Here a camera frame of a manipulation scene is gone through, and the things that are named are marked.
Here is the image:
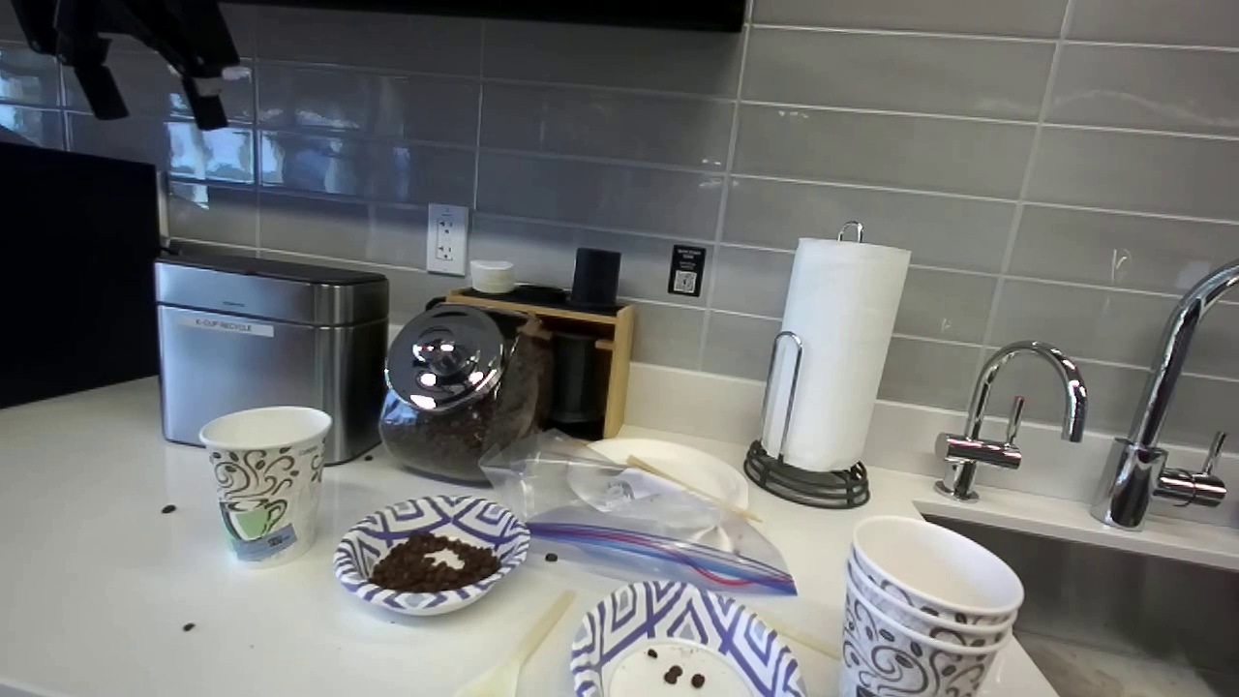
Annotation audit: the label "dark grey bin lid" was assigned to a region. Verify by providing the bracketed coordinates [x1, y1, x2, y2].
[154, 250, 397, 296]

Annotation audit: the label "small chrome faucet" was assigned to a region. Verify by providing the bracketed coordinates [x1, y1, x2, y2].
[934, 336, 1094, 505]

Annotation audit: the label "black wall switch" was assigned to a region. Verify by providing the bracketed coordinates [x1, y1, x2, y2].
[668, 242, 710, 301]

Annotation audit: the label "wooden holder box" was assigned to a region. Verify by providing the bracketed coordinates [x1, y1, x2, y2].
[441, 286, 638, 447]

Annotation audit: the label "dark wall cabinet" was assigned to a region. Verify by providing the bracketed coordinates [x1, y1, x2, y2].
[216, 0, 752, 38]

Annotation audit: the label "black monitor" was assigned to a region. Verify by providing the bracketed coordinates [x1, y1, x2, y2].
[0, 137, 162, 412]

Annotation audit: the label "white patterned mug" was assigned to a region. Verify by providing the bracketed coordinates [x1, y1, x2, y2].
[836, 593, 1012, 697]

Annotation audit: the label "cream plastic spoon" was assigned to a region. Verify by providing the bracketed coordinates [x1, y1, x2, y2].
[452, 588, 581, 697]

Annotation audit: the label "black cylinder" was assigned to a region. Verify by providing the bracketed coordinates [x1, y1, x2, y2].
[571, 243, 624, 319]

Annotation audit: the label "blue paper plate, few beans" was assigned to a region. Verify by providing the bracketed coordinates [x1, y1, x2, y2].
[566, 576, 810, 697]

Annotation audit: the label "steel sink basin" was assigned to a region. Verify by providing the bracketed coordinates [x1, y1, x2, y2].
[921, 510, 1239, 697]

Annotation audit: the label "small white container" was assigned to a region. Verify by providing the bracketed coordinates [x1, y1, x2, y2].
[464, 257, 519, 300]

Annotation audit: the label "large chrome faucet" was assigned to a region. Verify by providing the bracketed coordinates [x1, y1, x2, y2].
[1094, 257, 1239, 530]

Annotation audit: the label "clear zip plastic bag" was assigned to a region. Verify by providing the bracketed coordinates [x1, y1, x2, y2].
[481, 430, 801, 602]

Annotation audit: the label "white wall outlet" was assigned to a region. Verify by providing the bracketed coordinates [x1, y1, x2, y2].
[421, 200, 473, 279]

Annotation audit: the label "black wire towel holder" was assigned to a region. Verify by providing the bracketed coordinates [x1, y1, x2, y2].
[739, 220, 877, 510]

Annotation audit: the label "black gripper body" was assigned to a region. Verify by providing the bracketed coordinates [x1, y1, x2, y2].
[7, 0, 243, 62]

